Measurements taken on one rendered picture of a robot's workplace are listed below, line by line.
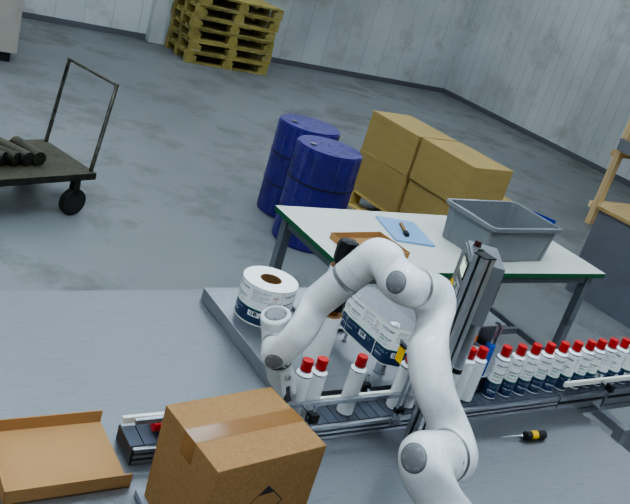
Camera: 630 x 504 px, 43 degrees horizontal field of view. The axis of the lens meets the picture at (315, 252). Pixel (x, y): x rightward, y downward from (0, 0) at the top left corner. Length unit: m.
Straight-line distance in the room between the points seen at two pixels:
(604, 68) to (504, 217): 8.30
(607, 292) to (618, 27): 6.83
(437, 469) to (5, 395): 1.19
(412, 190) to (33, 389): 4.71
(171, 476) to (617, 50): 11.64
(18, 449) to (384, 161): 5.14
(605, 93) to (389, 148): 6.61
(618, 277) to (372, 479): 4.71
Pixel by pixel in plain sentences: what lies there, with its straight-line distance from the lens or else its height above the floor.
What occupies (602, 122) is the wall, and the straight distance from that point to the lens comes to 12.90.
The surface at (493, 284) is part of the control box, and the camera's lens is 2.28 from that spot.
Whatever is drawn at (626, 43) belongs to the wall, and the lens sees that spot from 12.91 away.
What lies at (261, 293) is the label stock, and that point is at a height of 1.01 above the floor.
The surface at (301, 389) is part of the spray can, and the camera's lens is 2.29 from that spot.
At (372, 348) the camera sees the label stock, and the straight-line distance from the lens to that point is 2.75.
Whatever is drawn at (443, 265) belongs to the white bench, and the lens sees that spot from 4.14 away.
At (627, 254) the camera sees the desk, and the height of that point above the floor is 0.52.
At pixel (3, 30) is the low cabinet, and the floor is 0.32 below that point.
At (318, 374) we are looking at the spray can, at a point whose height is 1.04.
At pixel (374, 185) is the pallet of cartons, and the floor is 0.30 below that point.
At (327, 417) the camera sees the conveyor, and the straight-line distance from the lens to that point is 2.43.
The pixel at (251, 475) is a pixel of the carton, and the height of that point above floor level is 1.09.
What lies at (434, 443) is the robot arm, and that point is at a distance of 1.76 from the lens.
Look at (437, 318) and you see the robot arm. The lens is 1.90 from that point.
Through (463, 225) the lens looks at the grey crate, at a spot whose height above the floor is 0.93.
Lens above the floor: 2.19
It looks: 22 degrees down
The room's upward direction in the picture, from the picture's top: 17 degrees clockwise
